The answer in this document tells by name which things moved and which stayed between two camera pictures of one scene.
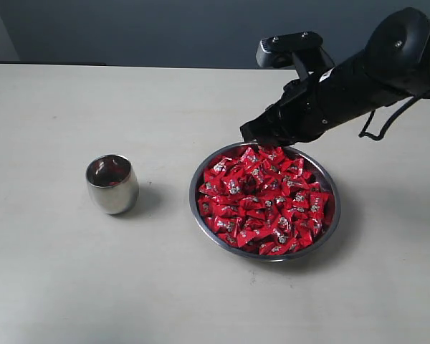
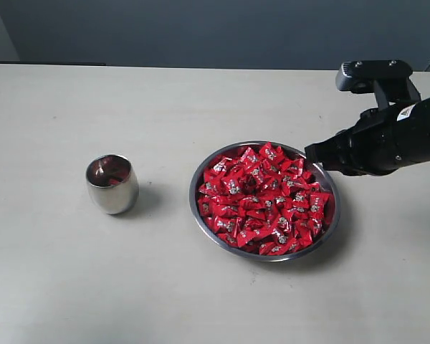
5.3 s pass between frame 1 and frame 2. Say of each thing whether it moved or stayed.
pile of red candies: stayed
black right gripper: moved
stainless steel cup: stayed
